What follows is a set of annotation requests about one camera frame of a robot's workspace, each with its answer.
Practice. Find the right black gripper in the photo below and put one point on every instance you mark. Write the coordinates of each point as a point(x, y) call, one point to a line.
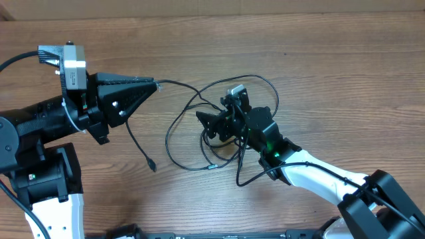
point(215, 120)

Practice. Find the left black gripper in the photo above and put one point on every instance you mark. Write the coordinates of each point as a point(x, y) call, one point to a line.
point(118, 102)

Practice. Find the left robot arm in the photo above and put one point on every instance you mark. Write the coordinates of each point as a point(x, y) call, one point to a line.
point(46, 179)

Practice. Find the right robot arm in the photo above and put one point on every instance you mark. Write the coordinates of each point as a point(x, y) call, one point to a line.
point(371, 206)

